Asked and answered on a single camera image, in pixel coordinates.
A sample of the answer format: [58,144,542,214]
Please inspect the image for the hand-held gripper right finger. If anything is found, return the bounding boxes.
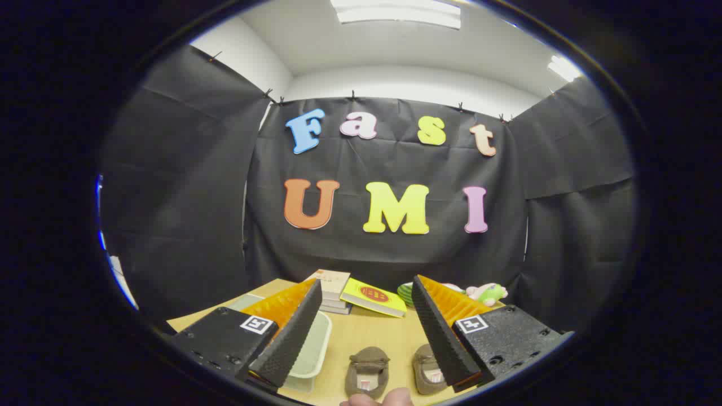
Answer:
[411,275,575,394]

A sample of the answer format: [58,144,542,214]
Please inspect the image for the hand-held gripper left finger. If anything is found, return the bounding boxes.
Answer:
[169,277,323,394]

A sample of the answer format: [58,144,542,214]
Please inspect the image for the cream fabric storage box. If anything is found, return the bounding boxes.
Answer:
[228,293,333,392]

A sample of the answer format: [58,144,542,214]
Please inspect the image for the brown fuzzy shoe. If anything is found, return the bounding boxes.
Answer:
[345,346,391,400]
[412,344,452,395]

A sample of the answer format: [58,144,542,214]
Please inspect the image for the watermelon slice plush toy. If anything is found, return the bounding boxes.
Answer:
[397,282,466,310]

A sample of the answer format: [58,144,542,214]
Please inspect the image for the pink and green plush toy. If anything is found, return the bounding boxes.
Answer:
[465,283,508,307]

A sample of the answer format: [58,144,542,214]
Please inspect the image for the yellow cover book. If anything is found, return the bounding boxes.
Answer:
[340,277,408,319]

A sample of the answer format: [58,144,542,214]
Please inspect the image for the black backdrop cloth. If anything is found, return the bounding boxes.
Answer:
[100,45,638,333]

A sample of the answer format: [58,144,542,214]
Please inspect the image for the ceiling light panel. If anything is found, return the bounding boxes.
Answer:
[330,0,462,30]
[547,55,583,82]

